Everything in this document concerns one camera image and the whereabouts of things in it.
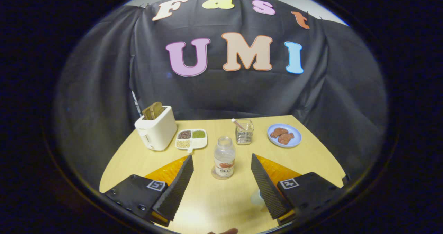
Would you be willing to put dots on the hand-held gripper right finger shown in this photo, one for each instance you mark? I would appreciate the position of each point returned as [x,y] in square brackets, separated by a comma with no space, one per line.
[270,192]

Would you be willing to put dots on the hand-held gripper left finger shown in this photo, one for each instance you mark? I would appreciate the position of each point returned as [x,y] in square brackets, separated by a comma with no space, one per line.
[174,192]

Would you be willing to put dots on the round cork coaster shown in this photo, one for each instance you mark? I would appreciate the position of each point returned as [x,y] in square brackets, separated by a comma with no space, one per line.
[214,176]

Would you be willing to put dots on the clear plastic juice bottle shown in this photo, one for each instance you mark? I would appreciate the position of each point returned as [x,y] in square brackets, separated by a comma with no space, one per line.
[224,158]

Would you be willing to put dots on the wooden table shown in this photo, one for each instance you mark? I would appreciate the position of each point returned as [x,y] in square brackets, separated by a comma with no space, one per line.
[207,199]

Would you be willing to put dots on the white divided grain tray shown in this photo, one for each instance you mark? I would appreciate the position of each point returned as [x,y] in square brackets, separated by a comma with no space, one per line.
[191,140]

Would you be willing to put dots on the brown meat piece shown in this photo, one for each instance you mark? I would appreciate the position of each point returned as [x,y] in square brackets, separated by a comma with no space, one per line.
[286,138]
[278,132]

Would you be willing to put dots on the pale blue plate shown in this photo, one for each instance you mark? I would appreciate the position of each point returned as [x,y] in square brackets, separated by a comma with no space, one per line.
[294,140]

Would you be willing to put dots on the white toaster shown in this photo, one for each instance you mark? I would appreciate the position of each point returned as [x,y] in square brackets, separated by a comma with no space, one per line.
[159,132]

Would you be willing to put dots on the pink straw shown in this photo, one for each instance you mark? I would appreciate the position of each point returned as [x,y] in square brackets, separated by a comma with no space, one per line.
[238,124]

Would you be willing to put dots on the brown toast slice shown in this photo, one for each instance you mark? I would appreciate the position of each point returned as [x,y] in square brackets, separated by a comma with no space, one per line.
[154,110]

